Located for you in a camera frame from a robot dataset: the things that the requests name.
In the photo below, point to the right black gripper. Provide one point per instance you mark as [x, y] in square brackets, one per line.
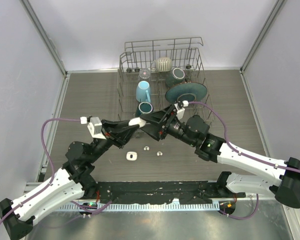
[156, 130]

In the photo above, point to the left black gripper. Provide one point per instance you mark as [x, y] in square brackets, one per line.
[119, 133]

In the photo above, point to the white oval earbud case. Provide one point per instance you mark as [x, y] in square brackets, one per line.
[137, 121]

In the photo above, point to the white square charging case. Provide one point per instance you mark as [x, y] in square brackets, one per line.
[131, 156]

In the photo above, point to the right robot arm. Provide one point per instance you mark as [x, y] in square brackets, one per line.
[268, 176]

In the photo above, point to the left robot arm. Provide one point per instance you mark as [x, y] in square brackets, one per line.
[70, 182]

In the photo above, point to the dark green mug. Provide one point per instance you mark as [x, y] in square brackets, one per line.
[144, 108]

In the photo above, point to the light blue mug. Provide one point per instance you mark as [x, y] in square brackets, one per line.
[143, 92]

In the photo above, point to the teal ceramic plate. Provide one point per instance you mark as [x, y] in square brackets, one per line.
[187, 91]

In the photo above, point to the clear glass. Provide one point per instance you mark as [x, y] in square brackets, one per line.
[144, 74]

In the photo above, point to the dark teal bowl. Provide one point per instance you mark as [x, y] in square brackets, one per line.
[176, 76]

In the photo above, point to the striped ceramic cup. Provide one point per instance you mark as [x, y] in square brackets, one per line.
[162, 64]

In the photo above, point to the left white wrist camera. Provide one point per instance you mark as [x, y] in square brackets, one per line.
[94, 126]

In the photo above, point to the grey wire dish rack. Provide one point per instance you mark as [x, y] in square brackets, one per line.
[184, 53]

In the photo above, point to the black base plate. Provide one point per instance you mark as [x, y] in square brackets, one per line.
[160, 192]

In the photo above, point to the white cable duct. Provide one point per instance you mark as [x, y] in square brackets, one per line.
[135, 207]

